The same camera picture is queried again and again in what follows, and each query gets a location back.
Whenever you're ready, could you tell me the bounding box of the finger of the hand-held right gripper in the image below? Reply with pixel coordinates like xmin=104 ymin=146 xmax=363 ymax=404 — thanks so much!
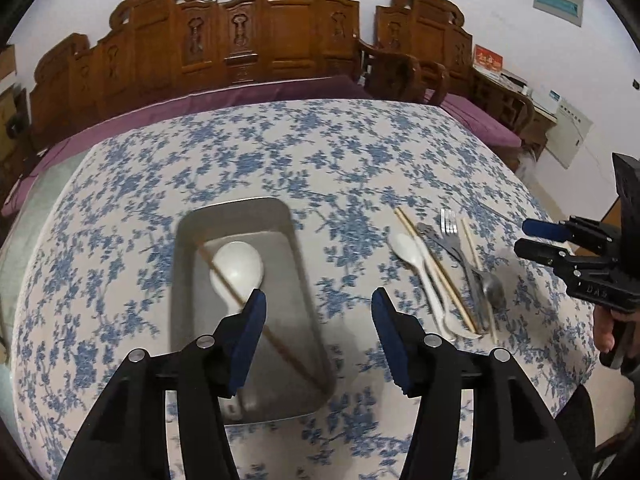
xmin=514 ymin=238 xmax=640 ymax=312
xmin=523 ymin=216 xmax=622 ymax=254

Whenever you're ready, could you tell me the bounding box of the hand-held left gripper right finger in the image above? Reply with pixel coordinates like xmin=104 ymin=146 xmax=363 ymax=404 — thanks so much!
xmin=371 ymin=287 xmax=583 ymax=480

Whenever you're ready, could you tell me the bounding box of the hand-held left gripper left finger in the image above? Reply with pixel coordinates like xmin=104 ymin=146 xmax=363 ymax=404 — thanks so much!
xmin=57 ymin=288 xmax=267 ymax=480

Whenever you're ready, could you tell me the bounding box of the rectangular metal tray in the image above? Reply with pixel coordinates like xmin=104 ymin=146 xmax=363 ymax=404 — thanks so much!
xmin=169 ymin=196 xmax=337 ymax=426

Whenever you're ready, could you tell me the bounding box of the metal spoon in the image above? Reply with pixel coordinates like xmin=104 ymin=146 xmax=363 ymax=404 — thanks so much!
xmin=471 ymin=269 xmax=507 ymax=311

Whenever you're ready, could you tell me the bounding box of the small white plastic spoon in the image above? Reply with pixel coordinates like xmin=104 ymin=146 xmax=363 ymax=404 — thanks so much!
xmin=388 ymin=232 xmax=481 ymax=342

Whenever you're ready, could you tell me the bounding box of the metal fork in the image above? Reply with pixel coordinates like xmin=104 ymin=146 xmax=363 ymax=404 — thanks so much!
xmin=439 ymin=211 xmax=491 ymax=332
xmin=416 ymin=222 xmax=483 ymax=281

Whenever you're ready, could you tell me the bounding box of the person's right hand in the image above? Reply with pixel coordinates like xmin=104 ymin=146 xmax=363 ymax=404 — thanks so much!
xmin=592 ymin=305 xmax=619 ymax=354

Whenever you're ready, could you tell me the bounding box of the dark brown chopstick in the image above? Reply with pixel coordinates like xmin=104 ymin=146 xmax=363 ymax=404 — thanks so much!
xmin=197 ymin=242 xmax=321 ymax=388

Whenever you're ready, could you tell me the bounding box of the large white spoon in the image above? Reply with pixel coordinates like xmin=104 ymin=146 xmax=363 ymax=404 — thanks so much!
xmin=209 ymin=241 xmax=265 ymax=413

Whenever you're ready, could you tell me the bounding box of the wooden side table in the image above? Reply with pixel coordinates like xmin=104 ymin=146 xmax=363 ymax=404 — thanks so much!
xmin=472 ymin=66 xmax=559 ymax=161

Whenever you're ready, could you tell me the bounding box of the purple armchair cushion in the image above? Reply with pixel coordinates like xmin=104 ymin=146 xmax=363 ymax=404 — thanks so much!
xmin=424 ymin=89 xmax=524 ymax=150

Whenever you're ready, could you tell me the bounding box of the white box with blue label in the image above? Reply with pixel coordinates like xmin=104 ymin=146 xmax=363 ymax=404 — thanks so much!
xmin=530 ymin=87 xmax=562 ymax=117

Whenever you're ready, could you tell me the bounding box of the dark cloth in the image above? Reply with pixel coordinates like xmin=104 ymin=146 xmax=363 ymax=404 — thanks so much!
xmin=552 ymin=360 xmax=640 ymax=480

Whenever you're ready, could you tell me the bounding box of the red box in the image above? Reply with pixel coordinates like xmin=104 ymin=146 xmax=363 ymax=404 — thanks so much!
xmin=473 ymin=44 xmax=504 ymax=74

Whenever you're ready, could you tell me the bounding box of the blue floral tablecloth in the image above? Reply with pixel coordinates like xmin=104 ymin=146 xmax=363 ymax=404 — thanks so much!
xmin=10 ymin=97 xmax=608 ymax=480

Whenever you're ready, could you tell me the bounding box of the carved wooden armchair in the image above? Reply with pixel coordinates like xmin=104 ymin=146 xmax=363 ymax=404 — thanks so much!
xmin=356 ymin=0 xmax=537 ymax=158

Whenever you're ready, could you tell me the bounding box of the purple sofa cushion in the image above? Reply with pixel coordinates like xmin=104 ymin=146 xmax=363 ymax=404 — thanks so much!
xmin=1 ymin=75 xmax=375 ymax=219

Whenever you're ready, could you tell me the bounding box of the carved wooden sofa bench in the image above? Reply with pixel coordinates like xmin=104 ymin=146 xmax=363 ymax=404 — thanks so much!
xmin=27 ymin=0 xmax=375 ymax=153

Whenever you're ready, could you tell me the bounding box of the cardboard box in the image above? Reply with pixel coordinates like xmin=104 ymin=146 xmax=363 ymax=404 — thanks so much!
xmin=0 ymin=44 xmax=19 ymax=82

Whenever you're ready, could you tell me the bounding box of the white electrical wall box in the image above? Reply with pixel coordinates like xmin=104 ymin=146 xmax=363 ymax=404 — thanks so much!
xmin=542 ymin=97 xmax=594 ymax=169

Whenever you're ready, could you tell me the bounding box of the green and white wall panel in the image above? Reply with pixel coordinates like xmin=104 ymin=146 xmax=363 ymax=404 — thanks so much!
xmin=532 ymin=0 xmax=585 ymax=29

